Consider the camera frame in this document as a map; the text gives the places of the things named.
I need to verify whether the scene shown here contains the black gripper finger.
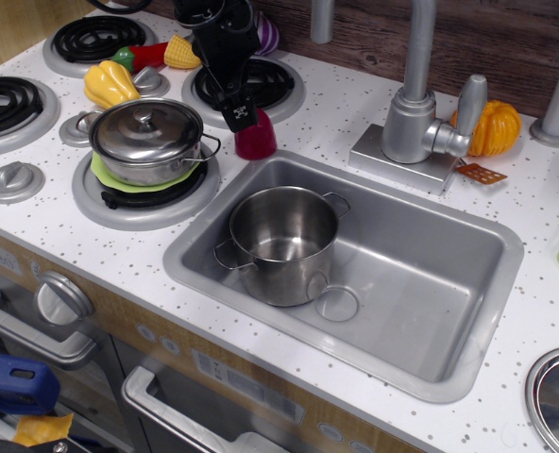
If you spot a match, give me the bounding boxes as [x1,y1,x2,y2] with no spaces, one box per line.
[237,95,258,128]
[220,105,240,132]

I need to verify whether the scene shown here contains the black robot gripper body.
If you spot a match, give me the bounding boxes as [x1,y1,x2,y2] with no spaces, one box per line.
[174,0,261,110]

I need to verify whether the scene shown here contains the red sweet potato toy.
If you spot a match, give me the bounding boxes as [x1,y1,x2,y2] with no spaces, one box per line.
[234,109,278,160]

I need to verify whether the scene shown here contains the lidded steel pot on stove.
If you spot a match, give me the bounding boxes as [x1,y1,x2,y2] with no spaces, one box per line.
[89,98,221,187]

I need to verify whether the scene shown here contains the open steel pot in sink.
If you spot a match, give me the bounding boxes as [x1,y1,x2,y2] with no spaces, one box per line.
[213,186,351,307]

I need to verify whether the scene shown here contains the grey sink basin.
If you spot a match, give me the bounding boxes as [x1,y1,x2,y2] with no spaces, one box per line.
[163,151,524,403]

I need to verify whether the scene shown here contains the back right stove burner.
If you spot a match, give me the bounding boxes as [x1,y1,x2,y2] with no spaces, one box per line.
[181,57,306,129]

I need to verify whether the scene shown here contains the stove burner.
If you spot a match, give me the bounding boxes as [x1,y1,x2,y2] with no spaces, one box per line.
[42,15,158,78]
[0,76,60,155]
[72,152,221,231]
[181,57,306,129]

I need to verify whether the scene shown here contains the purple white toy vegetable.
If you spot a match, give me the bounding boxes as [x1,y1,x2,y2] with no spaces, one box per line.
[254,11,280,56]

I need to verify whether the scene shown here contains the yellow toy corn piece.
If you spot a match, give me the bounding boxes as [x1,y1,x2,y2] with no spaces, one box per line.
[163,35,201,70]

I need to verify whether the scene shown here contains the red toy chili pepper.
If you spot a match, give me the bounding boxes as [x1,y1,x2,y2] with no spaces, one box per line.
[111,42,168,74]

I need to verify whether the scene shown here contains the grey stove knob centre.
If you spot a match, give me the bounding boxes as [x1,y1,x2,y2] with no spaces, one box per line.
[132,66,170,98]

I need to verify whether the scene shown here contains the grey stove knob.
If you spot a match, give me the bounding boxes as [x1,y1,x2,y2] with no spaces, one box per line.
[132,66,170,98]
[0,161,45,204]
[59,110,102,147]

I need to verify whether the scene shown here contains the front right stove burner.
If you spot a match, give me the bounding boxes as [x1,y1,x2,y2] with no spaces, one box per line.
[72,152,221,231]

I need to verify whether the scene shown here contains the yellow toy bell pepper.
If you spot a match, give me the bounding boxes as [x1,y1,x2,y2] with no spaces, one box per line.
[84,60,141,109]

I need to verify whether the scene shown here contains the light green round mat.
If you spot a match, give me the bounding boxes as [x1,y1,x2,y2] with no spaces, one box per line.
[90,153,201,193]

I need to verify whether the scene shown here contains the back left stove burner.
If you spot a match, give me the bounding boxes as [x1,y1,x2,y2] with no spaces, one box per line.
[42,15,158,78]

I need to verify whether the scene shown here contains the grey stove knob left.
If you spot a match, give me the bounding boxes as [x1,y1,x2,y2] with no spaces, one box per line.
[59,110,102,147]

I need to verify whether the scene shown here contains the silver toy faucet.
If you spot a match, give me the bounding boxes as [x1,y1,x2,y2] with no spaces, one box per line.
[348,0,487,195]

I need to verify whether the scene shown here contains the front left stove burner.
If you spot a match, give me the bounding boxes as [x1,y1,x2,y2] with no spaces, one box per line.
[0,76,60,155]

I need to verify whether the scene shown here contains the grey stove knob front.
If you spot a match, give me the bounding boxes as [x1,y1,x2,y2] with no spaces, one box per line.
[0,161,45,204]

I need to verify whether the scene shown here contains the orange toy spatula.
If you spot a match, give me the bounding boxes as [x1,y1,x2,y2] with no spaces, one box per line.
[456,159,507,185]

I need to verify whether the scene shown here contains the grey oven dial knob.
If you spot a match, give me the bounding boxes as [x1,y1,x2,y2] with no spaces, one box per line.
[33,271,94,327]

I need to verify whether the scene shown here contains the orange toy pumpkin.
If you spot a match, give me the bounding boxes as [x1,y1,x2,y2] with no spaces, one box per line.
[467,100,522,157]

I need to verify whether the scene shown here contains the blue clamp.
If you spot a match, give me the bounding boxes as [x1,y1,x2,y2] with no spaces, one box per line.
[0,355,60,415]

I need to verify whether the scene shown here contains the yellow tape piece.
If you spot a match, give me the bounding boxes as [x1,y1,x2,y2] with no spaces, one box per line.
[12,413,74,447]

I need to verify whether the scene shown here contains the steel lid bottom right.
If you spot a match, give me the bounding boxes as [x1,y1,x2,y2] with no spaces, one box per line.
[525,348,559,452]

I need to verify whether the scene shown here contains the grey post back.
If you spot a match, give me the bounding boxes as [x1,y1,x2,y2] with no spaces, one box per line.
[310,0,335,44]

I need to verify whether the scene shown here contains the grey dishwasher door handle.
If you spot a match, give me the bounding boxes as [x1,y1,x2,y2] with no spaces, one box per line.
[122,366,285,452]

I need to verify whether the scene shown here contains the grey oven door handle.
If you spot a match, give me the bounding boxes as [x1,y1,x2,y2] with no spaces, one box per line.
[0,293,98,370]

